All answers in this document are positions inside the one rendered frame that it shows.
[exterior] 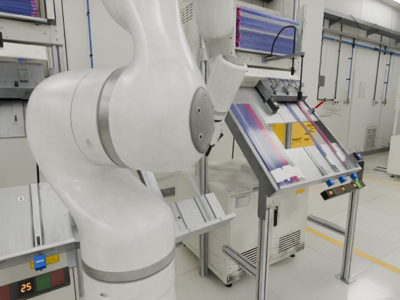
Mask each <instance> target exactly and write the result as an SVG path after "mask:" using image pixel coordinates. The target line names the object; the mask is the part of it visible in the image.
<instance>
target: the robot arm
mask: <svg viewBox="0 0 400 300"><path fill-rule="evenodd" d="M192 2H193V9H194V13H195V19H196V25H197V28H198V31H199V33H200V35H201V36H202V39H203V41H204V46H205V50H206V53H207V59H208V65H209V69H210V76H209V79H208V81H207V84H205V81H204V79H203V76H202V74H201V72H200V70H199V67H198V65H197V63H196V61H195V59H194V56H193V54H192V51H191V50H190V47H189V44H188V41H187V39H186V35H185V31H184V29H183V24H182V18H181V14H180V5H179V0H102V3H103V5H104V7H105V9H106V10H107V12H108V14H109V15H110V16H111V17H112V18H113V19H114V21H115V22H116V23H117V24H118V25H120V26H121V27H122V28H123V29H124V30H125V31H127V32H128V33H129V34H131V35H132V38H133V44H134V56H133V61H132V63H131V64H130V65H129V66H125V67H109V68H89V69H81V70H70V71H65V72H62V73H58V74H55V75H53V76H50V77H48V78H46V79H45V80H43V81H42V82H41V83H39V84H38V85H37V86H36V88H35V89H34V90H33V92H32V94H31V95H30V98H29V101H28V104H27V109H26V134H27V140H28V143H29V146H30V150H31V152H32V154H33V156H34V158H35V160H36V162H37V164H38V166H39V168H40V170H41V171H42V173H43V175H44V176H45V178H46V179H47V181H48V182H49V184H50V185H51V187H52V188H53V190H54V191H55V193H56V194H57V195H58V197H59V198H60V200H61V201H62V202H63V204H64V205H65V207H66V208H67V209H68V211H69V212H70V214H71V216H72V217H73V219H74V221H75V223H76V226H77V228H78V231H79V238H80V253H81V259H82V272H83V284H84V293H85V300H177V298H176V237H175V226H174V218H173V213H172V212H171V209H170V208H169V207H168V205H167V204H166V203H165V202H164V201H163V200H162V199H161V198H159V197H158V196H157V195H156V194H154V193H153V192H152V191H151V190H149V189H148V188H147V187H146V186H145V185H144V184H143V183H142V182H140V181H139V180H138V179H137V178H136V177H135V176H134V175H133V173H132V172H131V171H130V170H129V169H133V170H143V171H153V172H159V173H160V172H173V171H179V170H183V169H185V168H188V167H190V166H192V165H194V164H195V163H197V162H198V161H199V160H200V159H201V158H202V157H203V156H204V155H206V156H209V154H210V151H211V149H212V147H214V146H215V143H217V142H218V141H219V139H221V138H222V137H223V134H222V132H221V131H222V129H223V125H224V119H225V117H226V115H227V113H228V110H229V108H230V106H231V104H232V102H233V100H234V98H235V95H236V93H237V91H238V89H239V86H240V84H241V83H242V80H243V78H244V76H245V74H246V71H247V69H248V67H247V65H246V64H245V63H244V62H243V61H241V60H240V59H238V58H236V57H235V32H234V13H233V0H192Z"/></svg>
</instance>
